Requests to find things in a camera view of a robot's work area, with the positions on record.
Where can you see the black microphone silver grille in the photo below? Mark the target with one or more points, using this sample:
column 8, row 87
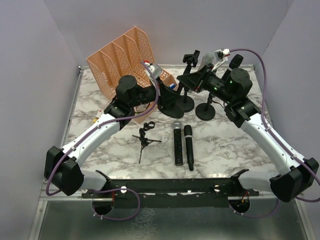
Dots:
column 177, row 141

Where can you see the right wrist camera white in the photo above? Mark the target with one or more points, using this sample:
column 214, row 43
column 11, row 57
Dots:
column 221, row 56

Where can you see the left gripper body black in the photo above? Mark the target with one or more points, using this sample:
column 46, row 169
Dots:
column 161, row 92

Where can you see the peach plastic file organizer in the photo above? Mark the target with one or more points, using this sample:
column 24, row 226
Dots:
column 126, row 56

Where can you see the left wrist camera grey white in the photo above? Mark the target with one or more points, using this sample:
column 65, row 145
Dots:
column 154, row 68

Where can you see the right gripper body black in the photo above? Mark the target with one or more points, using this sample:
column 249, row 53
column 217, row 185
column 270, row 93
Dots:
column 202, row 80

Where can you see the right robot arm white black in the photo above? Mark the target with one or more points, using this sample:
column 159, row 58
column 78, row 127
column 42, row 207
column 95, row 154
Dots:
column 294, row 172

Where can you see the aluminium frame rail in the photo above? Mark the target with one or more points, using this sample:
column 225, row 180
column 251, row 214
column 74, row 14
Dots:
column 42, row 204

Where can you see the black mounting base bar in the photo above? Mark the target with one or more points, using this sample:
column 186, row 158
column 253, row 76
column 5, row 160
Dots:
column 171, row 193

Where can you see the black microphone grey band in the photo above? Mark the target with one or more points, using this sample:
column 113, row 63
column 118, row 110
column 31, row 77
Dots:
column 235, row 62

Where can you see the blue white eraser box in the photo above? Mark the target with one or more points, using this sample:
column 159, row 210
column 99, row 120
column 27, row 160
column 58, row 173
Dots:
column 172, row 87

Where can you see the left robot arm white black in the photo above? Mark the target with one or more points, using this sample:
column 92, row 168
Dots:
column 63, row 165

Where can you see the black microphone white band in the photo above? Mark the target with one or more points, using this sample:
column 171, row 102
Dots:
column 188, row 135

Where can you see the small black tripod stand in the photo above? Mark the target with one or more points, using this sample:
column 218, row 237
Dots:
column 144, row 141

